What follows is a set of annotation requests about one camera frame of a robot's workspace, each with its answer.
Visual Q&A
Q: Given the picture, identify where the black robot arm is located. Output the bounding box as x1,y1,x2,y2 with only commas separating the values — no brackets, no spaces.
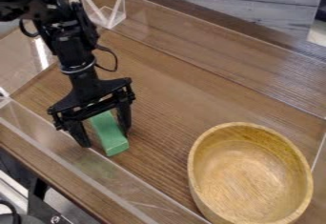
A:
0,0,135,148

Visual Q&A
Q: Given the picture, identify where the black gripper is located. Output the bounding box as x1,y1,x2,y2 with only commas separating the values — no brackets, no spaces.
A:
47,68,135,148

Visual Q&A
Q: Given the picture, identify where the clear acrylic front wall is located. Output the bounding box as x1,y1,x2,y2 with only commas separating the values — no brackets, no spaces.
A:
0,97,210,224

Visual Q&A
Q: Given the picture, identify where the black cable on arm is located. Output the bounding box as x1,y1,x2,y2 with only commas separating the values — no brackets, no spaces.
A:
94,44,121,73

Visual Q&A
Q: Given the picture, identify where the black table leg bracket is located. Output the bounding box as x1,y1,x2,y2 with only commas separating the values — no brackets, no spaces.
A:
27,178,73,224

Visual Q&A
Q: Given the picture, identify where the clear acrylic corner bracket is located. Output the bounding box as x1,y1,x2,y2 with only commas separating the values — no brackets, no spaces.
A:
82,0,126,30

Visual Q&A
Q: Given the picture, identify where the brown wooden bowl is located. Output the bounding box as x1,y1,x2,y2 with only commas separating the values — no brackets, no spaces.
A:
188,122,313,224

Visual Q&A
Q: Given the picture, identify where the green rectangular block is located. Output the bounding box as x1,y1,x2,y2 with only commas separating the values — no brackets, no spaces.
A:
91,112,130,156

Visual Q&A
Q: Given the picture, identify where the black floor cable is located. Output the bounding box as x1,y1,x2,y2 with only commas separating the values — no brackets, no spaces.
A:
0,200,21,224

